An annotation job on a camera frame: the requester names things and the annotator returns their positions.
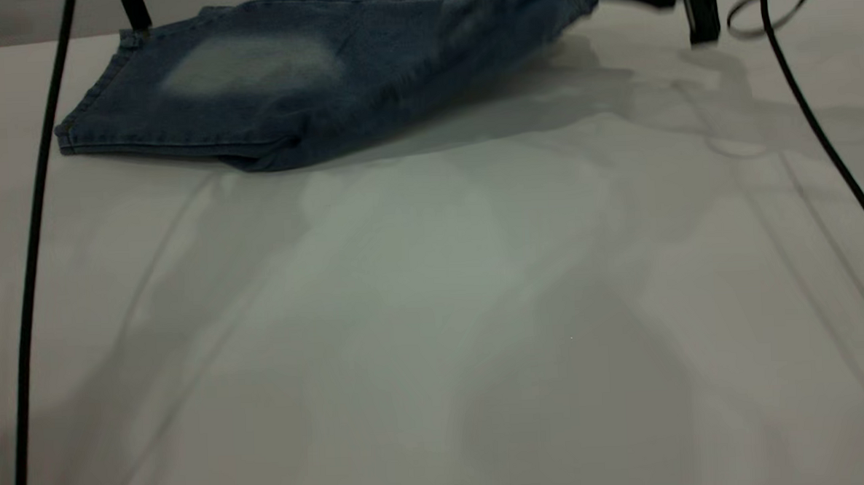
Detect blue denim shorts basketball print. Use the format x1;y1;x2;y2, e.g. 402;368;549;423
50;0;633;181

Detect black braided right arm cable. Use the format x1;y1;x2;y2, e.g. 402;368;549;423
726;0;864;274

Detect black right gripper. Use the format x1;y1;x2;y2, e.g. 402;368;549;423
600;0;766;50

